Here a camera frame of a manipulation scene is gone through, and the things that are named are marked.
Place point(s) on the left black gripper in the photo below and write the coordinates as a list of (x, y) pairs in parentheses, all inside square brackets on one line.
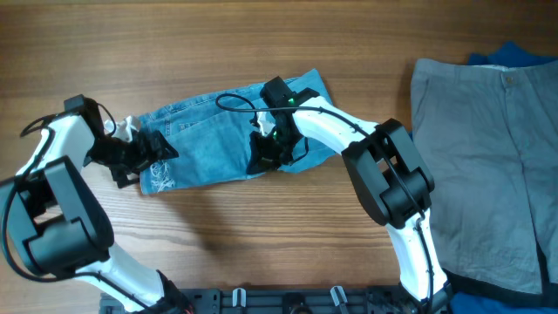
[(146, 156)]

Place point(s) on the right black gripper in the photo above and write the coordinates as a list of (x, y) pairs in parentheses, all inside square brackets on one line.
[(263, 156)]

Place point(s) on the light blue jeans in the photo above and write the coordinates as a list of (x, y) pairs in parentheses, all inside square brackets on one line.
[(213, 144)]

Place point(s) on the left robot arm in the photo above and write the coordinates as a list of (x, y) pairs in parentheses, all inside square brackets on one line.
[(54, 229)]

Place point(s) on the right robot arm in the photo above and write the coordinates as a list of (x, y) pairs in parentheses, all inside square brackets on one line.
[(390, 179)]

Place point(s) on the grey shorts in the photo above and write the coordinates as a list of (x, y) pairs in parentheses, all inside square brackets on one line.
[(488, 134)]

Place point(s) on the dark blue garment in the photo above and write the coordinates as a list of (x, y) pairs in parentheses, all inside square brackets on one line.
[(510, 55)]

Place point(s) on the left white rail clip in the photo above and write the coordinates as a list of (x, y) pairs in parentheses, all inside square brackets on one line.
[(239, 298)]

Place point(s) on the white rail clip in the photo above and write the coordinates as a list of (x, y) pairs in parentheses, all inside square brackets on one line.
[(338, 296), (239, 298)]

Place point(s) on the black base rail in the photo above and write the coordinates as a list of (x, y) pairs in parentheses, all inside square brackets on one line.
[(367, 301)]

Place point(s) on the right white rail clip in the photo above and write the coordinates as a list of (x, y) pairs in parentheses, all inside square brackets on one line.
[(338, 296)]

